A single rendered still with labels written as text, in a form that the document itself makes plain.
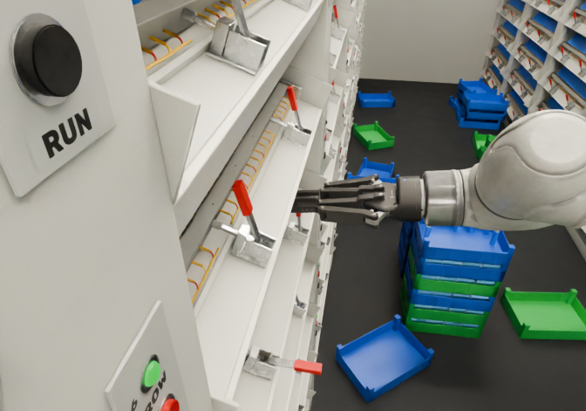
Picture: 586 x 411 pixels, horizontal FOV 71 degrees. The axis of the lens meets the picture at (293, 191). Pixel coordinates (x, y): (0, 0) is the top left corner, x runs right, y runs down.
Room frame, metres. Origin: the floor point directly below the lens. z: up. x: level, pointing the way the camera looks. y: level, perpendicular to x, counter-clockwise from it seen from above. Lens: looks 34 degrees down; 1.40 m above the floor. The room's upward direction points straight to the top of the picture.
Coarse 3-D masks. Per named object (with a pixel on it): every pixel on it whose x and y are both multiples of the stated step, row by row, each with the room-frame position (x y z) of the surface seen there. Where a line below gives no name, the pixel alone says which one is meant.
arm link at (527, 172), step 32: (512, 128) 0.42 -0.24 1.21; (544, 128) 0.39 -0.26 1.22; (576, 128) 0.38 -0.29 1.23; (480, 160) 0.47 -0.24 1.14; (512, 160) 0.38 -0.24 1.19; (544, 160) 0.36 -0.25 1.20; (576, 160) 0.35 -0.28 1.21; (480, 192) 0.45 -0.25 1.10; (512, 192) 0.38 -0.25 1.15; (544, 192) 0.36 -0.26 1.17; (576, 192) 0.35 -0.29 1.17; (576, 224) 0.37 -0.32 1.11
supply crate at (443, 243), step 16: (416, 224) 1.24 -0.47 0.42; (432, 240) 1.17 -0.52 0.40; (448, 240) 1.17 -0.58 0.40; (464, 240) 1.17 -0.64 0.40; (480, 240) 1.17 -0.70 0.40; (496, 240) 1.17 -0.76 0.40; (432, 256) 1.08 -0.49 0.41; (448, 256) 1.07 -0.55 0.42; (464, 256) 1.06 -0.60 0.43; (480, 256) 1.06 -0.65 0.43; (496, 256) 1.05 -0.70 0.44; (512, 256) 1.04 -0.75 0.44
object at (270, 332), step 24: (312, 216) 0.66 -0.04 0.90; (288, 240) 0.57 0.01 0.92; (288, 264) 0.51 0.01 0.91; (288, 288) 0.46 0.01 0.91; (264, 312) 0.41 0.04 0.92; (288, 312) 0.42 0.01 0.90; (264, 336) 0.37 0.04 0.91; (240, 384) 0.29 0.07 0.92; (264, 384) 0.30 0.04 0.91; (240, 408) 0.27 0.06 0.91; (264, 408) 0.27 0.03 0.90
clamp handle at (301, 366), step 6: (270, 360) 0.32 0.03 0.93; (276, 360) 0.32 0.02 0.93; (282, 360) 0.32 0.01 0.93; (288, 360) 0.32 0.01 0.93; (294, 360) 0.32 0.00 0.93; (300, 360) 0.32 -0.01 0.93; (288, 366) 0.31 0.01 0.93; (294, 366) 0.31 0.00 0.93; (300, 366) 0.31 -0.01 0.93; (306, 366) 0.31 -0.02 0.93; (312, 366) 0.31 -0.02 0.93; (318, 366) 0.31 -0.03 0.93; (306, 372) 0.31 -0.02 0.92; (312, 372) 0.31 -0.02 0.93; (318, 372) 0.30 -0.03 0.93
